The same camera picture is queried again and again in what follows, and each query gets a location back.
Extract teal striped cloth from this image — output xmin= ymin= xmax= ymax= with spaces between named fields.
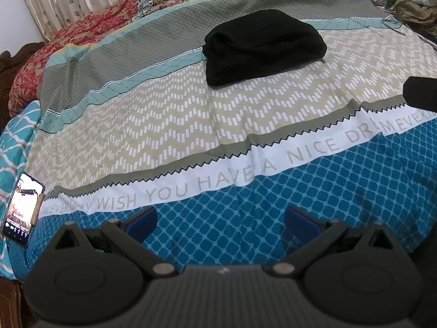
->
xmin=0 ymin=101 xmax=43 ymax=277

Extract smartphone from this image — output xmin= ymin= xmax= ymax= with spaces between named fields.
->
xmin=2 ymin=172 xmax=45 ymax=247

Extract black pants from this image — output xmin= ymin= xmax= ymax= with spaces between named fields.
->
xmin=201 ymin=8 xmax=326 ymax=86

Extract red floral blanket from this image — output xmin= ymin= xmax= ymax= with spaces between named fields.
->
xmin=8 ymin=0 xmax=397 ymax=117

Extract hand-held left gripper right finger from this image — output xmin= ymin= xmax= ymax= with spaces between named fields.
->
xmin=273 ymin=206 xmax=393 ymax=276

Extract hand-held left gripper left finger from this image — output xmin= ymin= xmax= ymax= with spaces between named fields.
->
xmin=55 ymin=207 xmax=175 ymax=277

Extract printed patchwork bedsheet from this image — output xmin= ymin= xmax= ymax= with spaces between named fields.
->
xmin=7 ymin=0 xmax=437 ymax=281

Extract pile of crumpled clothes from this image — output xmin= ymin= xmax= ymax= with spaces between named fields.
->
xmin=384 ymin=0 xmax=437 ymax=45

